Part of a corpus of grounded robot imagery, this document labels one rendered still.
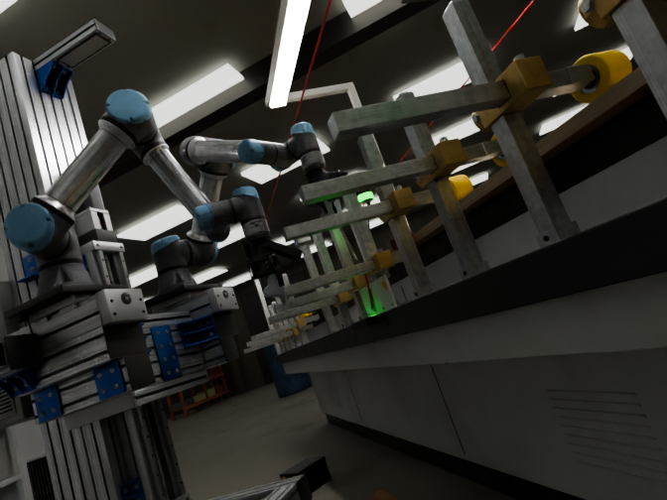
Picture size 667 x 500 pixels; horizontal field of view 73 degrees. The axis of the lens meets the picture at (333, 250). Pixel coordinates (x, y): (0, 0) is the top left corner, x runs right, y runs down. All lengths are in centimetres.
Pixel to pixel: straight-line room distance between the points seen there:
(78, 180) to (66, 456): 89
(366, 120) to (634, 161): 49
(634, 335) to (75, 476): 157
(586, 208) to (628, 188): 10
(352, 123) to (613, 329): 48
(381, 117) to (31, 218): 99
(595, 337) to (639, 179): 29
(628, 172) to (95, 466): 160
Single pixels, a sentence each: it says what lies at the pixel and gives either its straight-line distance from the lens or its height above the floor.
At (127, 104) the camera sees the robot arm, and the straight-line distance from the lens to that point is 147.
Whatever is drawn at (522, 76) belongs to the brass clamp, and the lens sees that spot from 76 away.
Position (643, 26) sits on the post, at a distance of 65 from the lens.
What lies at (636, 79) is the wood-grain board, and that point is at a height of 89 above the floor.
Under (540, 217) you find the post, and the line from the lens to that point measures 79.
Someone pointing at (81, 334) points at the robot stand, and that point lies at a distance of 139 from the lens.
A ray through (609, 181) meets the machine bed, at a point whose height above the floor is 78.
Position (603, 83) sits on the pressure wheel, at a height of 92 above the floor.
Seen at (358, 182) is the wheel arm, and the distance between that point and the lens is 89.
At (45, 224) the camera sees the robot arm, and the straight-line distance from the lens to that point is 137.
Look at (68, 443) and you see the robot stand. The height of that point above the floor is 64.
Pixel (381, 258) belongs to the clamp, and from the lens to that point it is 136.
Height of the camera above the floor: 68
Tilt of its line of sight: 10 degrees up
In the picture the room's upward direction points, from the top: 20 degrees counter-clockwise
